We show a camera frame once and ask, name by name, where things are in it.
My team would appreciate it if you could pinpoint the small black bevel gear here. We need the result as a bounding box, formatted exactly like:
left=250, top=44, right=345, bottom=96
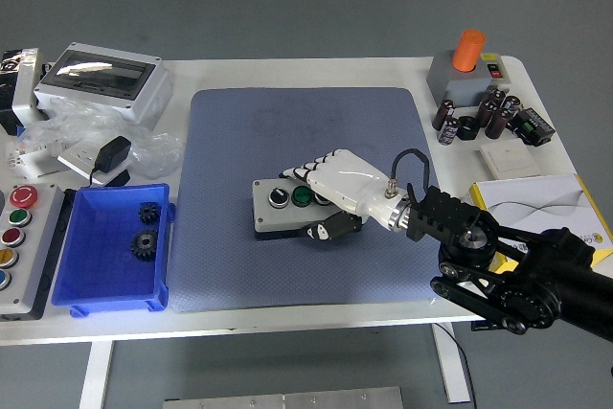
left=138, top=201, right=162, bottom=226

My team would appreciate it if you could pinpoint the dark brown cylindrical capacitor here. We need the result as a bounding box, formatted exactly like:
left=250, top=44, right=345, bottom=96
left=484, top=106, right=512, bottom=140
left=473, top=99, right=500, bottom=130
left=500, top=94, right=523, bottom=119
left=433, top=98, right=457, bottom=132
left=487, top=86, right=510, bottom=109

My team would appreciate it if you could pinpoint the black capacitor with grey print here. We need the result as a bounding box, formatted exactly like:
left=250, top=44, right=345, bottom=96
left=439, top=114, right=462, bottom=148

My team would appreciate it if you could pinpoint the large black bevel gear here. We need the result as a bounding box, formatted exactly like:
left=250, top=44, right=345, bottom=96
left=129, top=229, right=160, bottom=262

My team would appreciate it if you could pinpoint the grey enclosure with clear lid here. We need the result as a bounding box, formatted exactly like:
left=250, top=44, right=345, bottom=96
left=33, top=42, right=174, bottom=130

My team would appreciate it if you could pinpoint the blue plastic bin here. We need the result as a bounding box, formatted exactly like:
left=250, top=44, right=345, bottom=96
left=51, top=183, right=177, bottom=318

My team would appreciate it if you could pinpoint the black module with green terminals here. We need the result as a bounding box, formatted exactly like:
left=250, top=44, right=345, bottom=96
left=507, top=106, right=556, bottom=148

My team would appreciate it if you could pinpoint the grey metal plate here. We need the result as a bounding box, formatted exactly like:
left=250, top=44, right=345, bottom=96
left=162, top=385, right=405, bottom=409

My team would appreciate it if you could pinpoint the black power adapter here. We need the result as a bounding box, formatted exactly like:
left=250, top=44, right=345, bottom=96
left=88, top=135, right=133, bottom=188

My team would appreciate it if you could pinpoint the grey four-button control box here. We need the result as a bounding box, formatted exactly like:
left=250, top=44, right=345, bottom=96
left=252, top=172, right=368, bottom=243

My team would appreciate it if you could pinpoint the orange cylinder knob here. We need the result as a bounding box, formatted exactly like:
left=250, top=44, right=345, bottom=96
left=451, top=29, right=488, bottom=73

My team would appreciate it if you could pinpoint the white rectangular device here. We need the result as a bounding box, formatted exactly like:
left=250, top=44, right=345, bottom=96
left=11, top=48, right=50, bottom=125

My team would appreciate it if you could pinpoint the white wall switch plate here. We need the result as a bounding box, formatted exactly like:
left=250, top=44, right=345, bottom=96
left=479, top=140, right=537, bottom=180

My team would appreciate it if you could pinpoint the short black ring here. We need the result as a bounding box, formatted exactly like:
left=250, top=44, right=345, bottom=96
left=456, top=114, right=478, bottom=142

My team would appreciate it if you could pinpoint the white table leg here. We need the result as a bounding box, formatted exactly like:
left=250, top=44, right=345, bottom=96
left=79, top=340, right=117, bottom=409
left=430, top=322, right=473, bottom=404

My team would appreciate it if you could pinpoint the white and yellow cardboard box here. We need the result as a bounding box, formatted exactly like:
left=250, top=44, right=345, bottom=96
left=467, top=173, right=613, bottom=277

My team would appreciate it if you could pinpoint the clear plastic bag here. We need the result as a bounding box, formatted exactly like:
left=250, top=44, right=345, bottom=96
left=21, top=96, right=186, bottom=181

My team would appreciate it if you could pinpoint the grey switch box base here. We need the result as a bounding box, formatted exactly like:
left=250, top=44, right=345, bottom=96
left=425, top=49, right=512, bottom=107

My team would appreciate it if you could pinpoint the thin black cable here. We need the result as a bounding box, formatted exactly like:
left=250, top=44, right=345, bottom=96
left=441, top=322, right=476, bottom=409

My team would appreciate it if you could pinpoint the white terminal block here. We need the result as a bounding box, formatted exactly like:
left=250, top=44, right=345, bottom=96
left=6, top=137, right=67, bottom=180

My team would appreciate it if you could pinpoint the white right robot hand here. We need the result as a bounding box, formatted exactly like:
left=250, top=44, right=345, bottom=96
left=279, top=149, right=401, bottom=241

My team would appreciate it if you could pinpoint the grey five-button control box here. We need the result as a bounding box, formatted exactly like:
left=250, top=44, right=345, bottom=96
left=0, top=183, right=76, bottom=322

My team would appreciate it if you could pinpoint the blue-grey textured mat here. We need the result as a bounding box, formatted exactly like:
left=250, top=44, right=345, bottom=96
left=168, top=87, right=462, bottom=313

